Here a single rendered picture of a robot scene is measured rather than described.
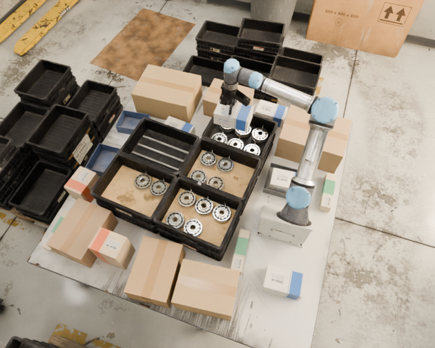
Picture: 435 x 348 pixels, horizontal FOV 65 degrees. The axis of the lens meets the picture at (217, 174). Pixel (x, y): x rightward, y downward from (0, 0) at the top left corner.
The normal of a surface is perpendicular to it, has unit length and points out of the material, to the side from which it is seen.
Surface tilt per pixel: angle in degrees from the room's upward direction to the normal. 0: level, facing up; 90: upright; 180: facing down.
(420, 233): 0
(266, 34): 0
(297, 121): 0
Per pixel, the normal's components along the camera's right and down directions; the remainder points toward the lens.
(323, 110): -0.29, 0.03
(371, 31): -0.32, 0.65
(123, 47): 0.00, -0.51
